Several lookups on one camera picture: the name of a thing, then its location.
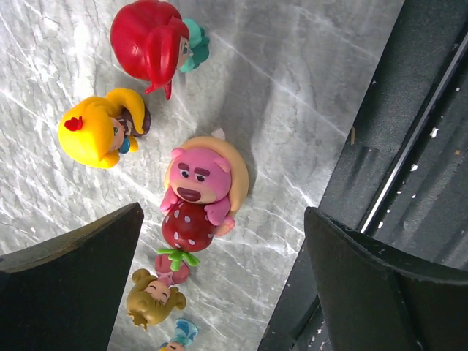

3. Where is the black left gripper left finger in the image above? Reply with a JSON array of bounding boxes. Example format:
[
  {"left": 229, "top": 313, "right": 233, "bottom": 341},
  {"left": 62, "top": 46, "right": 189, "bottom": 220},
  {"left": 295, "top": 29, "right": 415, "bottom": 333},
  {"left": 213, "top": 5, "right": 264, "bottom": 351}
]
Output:
[{"left": 1, "top": 203, "right": 144, "bottom": 350}]

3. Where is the pink donut toy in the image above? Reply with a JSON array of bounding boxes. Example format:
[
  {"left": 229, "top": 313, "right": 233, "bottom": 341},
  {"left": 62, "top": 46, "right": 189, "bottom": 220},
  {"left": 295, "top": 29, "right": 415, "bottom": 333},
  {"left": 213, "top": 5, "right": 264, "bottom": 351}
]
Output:
[{"left": 155, "top": 129, "right": 249, "bottom": 286}]

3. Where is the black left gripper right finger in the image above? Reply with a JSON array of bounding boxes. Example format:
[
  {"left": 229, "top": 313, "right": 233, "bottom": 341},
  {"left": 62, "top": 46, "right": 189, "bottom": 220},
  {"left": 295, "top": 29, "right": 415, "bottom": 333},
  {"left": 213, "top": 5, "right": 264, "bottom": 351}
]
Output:
[{"left": 304, "top": 207, "right": 467, "bottom": 350}]

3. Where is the olive round toy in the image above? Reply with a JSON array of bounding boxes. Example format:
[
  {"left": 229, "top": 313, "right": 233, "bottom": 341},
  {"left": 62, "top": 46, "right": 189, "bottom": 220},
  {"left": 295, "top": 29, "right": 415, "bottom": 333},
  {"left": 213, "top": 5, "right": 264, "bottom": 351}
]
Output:
[{"left": 127, "top": 268, "right": 186, "bottom": 330}]

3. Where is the yellow duck toy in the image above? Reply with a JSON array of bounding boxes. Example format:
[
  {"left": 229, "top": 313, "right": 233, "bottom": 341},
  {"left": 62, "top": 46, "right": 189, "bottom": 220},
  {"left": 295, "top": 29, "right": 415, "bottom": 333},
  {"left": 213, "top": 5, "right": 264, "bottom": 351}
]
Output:
[{"left": 58, "top": 88, "right": 151, "bottom": 169}]

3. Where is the yellow bee toy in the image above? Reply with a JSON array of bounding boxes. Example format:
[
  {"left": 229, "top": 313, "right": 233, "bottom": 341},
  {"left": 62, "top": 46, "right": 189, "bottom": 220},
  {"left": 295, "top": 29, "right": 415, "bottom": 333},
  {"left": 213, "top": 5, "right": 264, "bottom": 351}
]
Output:
[{"left": 159, "top": 318, "right": 199, "bottom": 351}]

